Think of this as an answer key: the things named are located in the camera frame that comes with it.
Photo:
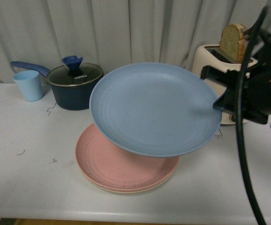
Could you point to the blue plastic plate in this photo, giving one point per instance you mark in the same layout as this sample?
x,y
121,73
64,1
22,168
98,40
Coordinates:
x,y
155,109

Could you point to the cream toaster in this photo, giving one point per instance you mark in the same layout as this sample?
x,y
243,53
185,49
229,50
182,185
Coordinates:
x,y
215,60

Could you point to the cream plastic plate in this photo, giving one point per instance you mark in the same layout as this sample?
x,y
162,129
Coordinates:
x,y
143,180

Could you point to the light blue plastic cup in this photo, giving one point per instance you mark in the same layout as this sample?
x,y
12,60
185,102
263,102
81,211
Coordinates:
x,y
29,85

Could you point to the pink plastic plate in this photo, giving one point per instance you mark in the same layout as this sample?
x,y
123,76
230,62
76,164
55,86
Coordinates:
x,y
94,151

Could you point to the toast bread slice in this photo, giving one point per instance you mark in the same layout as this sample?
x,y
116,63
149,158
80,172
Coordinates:
x,y
233,42

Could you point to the dark blue pot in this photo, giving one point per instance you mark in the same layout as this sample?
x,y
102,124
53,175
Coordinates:
x,y
69,98

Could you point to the grey curtain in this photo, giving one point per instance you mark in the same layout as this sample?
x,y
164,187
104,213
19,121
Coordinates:
x,y
113,33

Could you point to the glass pot lid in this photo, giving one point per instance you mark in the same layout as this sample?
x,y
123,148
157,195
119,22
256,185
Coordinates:
x,y
74,72

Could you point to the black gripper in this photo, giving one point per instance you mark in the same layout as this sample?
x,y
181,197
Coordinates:
x,y
256,91

